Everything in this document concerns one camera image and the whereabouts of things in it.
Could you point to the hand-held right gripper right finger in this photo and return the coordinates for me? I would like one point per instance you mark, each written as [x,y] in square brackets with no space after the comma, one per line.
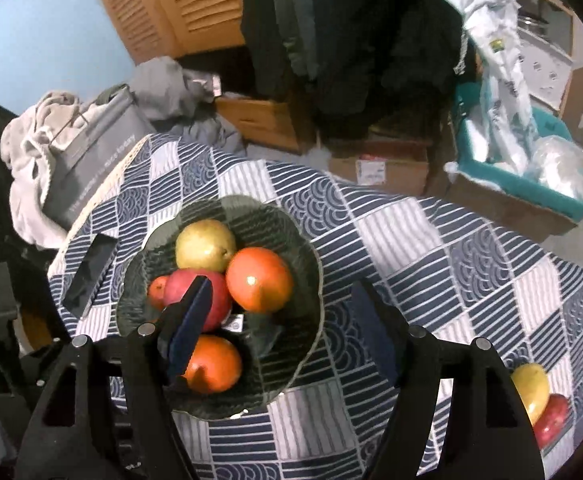
[376,335]

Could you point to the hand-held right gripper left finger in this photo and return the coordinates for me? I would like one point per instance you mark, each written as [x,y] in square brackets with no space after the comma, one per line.
[191,330]

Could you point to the red apple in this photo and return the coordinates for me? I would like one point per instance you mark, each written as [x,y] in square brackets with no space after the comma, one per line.
[554,417]
[181,290]

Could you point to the small tangerine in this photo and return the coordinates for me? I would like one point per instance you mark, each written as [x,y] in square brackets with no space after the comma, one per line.
[156,290]

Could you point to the green pear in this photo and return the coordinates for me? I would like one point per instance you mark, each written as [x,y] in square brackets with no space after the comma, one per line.
[204,245]

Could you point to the large orange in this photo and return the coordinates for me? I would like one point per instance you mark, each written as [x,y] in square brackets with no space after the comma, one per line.
[261,280]

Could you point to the scalloped glass bowl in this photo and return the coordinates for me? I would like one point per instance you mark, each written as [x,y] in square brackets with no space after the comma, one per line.
[281,360]

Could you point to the white sticker label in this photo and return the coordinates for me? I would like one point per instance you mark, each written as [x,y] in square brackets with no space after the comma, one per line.
[234,322]

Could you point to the orange round object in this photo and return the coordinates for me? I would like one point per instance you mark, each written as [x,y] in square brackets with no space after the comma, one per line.
[33,330]

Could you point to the black phone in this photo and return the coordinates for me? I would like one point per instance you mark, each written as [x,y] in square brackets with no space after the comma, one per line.
[88,275]

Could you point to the beige crumpled cloth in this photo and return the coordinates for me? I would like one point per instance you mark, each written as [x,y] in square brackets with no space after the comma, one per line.
[26,185]

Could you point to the yellow mango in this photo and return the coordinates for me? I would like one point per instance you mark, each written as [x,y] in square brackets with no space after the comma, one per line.
[531,390]

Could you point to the brown cardboard box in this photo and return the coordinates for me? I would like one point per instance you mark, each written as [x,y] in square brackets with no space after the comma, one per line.
[381,170]

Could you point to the grey storage bag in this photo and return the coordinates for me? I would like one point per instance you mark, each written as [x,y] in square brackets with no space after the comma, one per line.
[101,145]

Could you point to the teal lined cardboard box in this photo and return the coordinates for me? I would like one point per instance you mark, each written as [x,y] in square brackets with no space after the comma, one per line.
[521,200]

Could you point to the wooden drawer box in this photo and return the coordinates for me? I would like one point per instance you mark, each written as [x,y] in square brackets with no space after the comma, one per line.
[261,120]

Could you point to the grey crumpled garment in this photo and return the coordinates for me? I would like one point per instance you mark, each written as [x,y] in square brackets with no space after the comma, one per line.
[161,90]

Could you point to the clear plastic bag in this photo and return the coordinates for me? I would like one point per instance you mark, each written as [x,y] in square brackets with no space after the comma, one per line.
[564,165]

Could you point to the tall white plastic bag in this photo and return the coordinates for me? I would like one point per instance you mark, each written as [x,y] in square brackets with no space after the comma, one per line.
[501,85]

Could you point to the dark hanging clothes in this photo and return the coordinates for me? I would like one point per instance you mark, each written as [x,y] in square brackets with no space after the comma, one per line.
[361,35]

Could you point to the wooden shelf unit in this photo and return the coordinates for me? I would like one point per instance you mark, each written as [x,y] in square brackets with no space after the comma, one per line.
[546,60]

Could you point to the wooden louvered cabinet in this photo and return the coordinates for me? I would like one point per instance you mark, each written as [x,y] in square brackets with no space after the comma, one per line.
[171,5]

